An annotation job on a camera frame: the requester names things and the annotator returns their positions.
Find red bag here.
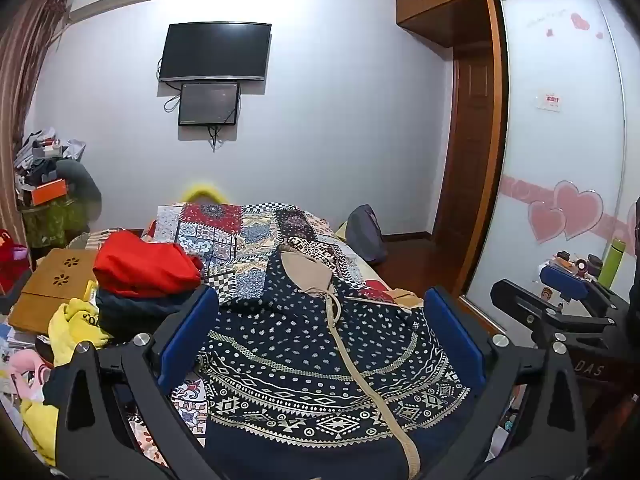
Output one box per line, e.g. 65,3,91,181
0,228,29,292

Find grey backpack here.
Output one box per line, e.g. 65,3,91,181
345,204,388,263

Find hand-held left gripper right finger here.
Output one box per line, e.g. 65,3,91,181
424,287,588,480

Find green patterned cloth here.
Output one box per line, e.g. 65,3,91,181
22,195,92,249

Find patchwork printed blanket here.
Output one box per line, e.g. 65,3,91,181
144,201,426,307

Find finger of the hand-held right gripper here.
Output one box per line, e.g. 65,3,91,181
490,280,621,350
540,265,628,320

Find dark blue folded garment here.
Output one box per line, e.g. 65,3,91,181
95,285,202,346

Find small wall monitor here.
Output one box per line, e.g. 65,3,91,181
178,81,242,127

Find pink cloth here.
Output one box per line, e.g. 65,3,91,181
7,347,52,387

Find red folded garment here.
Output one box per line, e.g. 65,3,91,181
92,230,205,298

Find small items on nightstand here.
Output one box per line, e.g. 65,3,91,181
542,247,607,282

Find dark grey cloth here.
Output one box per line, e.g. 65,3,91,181
55,159,103,222

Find floral printed sheet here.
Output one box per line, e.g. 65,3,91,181
127,379,209,471

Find green bottle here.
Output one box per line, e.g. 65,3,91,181
597,239,626,288

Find brown wooden door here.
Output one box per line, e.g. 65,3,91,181
434,57,495,247

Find navy patterned hoodie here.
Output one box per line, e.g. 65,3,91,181
197,245,501,480

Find wall television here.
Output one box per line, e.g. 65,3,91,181
158,22,273,83

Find pile of clutter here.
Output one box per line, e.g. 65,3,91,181
12,127,87,196

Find white sliding wardrobe door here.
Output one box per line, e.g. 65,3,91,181
460,0,640,311

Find yellow garment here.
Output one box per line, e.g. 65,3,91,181
47,297,117,367

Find wooden folding table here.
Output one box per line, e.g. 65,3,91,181
7,247,101,333

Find orange box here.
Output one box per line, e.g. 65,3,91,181
31,178,68,206

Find striped brown curtain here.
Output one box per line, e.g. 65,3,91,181
0,0,73,261

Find tan cartoon fleece blanket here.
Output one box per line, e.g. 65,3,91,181
357,260,426,311

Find yellow cloth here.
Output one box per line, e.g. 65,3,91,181
180,180,232,206

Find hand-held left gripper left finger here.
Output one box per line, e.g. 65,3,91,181
55,287,221,480

